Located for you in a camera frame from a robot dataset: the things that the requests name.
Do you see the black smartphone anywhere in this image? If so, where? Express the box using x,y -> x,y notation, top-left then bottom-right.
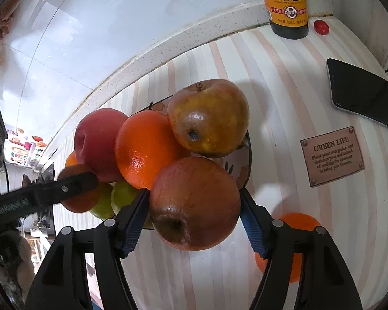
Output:
326,58 -> 388,134

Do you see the green apple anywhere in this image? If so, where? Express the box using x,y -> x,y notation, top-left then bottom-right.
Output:
88,182 -> 116,219
111,180 -> 150,224

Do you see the oval floral plate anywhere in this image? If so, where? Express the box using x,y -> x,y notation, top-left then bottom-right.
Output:
126,95 -> 253,231

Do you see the striped cat print tablecloth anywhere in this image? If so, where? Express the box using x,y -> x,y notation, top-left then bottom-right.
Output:
53,22 -> 388,310

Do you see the red cherry tomato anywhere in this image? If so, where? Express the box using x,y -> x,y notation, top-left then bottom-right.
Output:
314,20 -> 330,36

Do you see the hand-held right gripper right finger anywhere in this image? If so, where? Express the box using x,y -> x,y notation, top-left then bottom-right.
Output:
238,188 -> 364,310

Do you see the medium orange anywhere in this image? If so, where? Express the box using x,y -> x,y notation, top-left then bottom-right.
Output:
65,151 -> 80,168

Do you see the dark red-brown fruit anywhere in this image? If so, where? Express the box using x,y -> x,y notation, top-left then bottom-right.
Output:
57,164 -> 101,214

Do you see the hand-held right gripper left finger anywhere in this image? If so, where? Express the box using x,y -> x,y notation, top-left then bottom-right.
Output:
26,187 -> 151,310

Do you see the small orange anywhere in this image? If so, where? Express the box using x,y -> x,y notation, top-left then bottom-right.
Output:
254,212 -> 322,283

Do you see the large orange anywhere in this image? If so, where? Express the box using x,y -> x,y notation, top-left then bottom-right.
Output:
114,111 -> 191,190

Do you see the brown pear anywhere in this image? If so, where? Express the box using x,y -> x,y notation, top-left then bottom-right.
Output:
149,157 -> 241,251
167,78 -> 250,159

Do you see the red apple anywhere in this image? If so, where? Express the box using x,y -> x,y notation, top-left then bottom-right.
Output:
74,108 -> 130,183

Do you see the colourful wall sticker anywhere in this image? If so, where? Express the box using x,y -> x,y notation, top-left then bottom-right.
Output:
3,126 -> 49,168

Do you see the dark soy sauce bottle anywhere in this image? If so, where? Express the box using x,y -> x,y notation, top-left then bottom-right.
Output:
255,0 -> 310,40

